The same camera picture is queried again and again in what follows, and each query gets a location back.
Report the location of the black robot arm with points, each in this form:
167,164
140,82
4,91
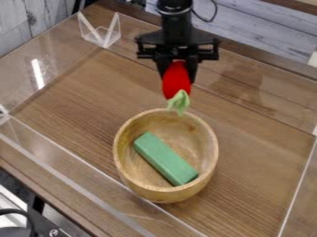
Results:
171,7

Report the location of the black table leg bracket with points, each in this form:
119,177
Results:
50,223

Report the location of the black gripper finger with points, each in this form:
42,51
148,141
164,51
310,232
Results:
191,66
161,65

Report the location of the light wooden bowl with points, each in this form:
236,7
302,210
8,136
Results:
189,136

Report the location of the green rectangular block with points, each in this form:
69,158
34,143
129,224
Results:
165,161

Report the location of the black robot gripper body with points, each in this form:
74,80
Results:
177,40

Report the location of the clear acrylic corner bracket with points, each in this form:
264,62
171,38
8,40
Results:
100,36

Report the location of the red plush strawberry toy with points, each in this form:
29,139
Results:
176,87

